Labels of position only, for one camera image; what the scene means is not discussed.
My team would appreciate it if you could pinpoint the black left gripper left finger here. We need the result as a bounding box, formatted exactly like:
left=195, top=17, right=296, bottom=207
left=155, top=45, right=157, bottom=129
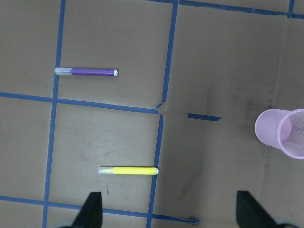
left=71, top=192, right=103, bottom=228

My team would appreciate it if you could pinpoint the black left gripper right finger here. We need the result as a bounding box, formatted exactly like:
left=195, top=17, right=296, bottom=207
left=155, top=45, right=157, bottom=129
left=236, top=190, right=277, bottom=228

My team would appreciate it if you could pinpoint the yellow highlighter pen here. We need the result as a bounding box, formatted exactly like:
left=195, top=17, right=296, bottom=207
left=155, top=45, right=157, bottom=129
left=98, top=167, right=159, bottom=175

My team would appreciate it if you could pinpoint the purple marker pen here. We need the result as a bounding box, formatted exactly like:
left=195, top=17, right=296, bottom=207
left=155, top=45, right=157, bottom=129
left=55, top=67, right=119, bottom=77

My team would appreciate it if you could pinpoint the pink mesh cup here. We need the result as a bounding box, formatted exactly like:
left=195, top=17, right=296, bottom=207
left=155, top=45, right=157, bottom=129
left=255, top=109, right=304, bottom=160

